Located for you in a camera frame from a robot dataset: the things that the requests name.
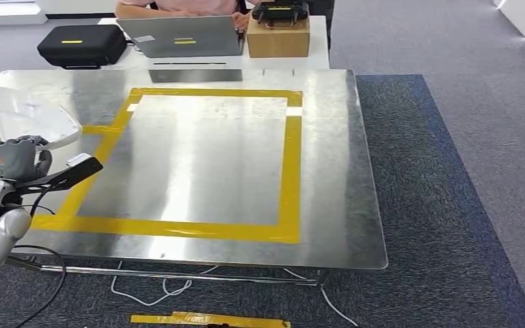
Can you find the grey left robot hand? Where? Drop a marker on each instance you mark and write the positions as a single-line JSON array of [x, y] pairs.
[[9, 160]]

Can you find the white triangular plastic part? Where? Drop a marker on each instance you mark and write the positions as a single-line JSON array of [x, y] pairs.
[[31, 117]]

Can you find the stainless steel workbench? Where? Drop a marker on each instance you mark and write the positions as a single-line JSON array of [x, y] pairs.
[[199, 172]]

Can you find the white tape patch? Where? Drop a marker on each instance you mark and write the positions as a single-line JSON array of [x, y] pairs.
[[294, 111], [132, 107]]

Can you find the black zip case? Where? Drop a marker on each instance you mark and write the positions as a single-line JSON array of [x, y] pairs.
[[81, 45]]

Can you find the white flat box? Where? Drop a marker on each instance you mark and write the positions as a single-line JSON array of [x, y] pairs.
[[194, 64]]

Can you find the grey laptop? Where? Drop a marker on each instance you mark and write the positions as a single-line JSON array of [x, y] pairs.
[[181, 38]]

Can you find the person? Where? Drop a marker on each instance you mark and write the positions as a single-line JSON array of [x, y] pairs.
[[176, 7]]

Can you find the yellow tape outline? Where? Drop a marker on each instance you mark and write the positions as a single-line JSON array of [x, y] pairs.
[[208, 320]]

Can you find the large yellow tape square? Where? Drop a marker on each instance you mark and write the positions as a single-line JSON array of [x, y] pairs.
[[292, 181]]

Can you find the brown cardboard box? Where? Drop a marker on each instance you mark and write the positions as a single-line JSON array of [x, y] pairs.
[[278, 43]]

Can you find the black handheld controller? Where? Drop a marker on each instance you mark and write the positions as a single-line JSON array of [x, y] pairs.
[[280, 10]]

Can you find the black chair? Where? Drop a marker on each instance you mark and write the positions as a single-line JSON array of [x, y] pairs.
[[321, 22]]

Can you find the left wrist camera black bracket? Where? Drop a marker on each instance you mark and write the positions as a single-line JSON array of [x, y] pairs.
[[77, 170]]

